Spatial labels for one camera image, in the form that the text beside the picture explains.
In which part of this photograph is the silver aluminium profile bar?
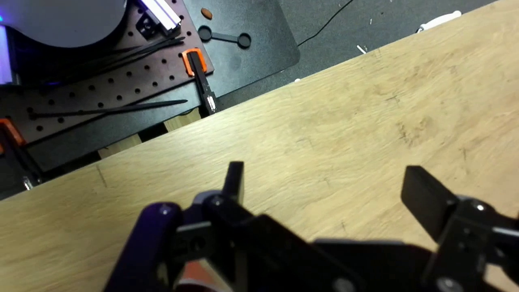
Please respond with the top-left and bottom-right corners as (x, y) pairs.
(136, 0), (182, 36)

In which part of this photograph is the red cup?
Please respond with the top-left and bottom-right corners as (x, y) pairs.
(174, 260), (232, 292)

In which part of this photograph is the orange and black clamp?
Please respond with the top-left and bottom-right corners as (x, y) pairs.
(181, 48), (219, 115)
(0, 118), (44, 192)

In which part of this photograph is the long black cable tie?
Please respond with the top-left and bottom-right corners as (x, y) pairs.
(28, 99), (189, 120)

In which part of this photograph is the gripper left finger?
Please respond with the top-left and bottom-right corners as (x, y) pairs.
(103, 161), (359, 292)

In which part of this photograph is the black double ring strap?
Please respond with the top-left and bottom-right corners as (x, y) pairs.
(197, 26), (252, 49)

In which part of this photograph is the bunch of black cable ties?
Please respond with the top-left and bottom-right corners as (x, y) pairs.
(75, 36), (186, 73)

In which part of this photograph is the thin black cable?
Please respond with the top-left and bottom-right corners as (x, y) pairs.
(297, 0), (354, 47)

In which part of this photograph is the white plastic object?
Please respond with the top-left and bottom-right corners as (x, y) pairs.
(416, 11), (463, 34)

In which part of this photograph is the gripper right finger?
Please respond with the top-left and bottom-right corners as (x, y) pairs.
(401, 165), (519, 292)

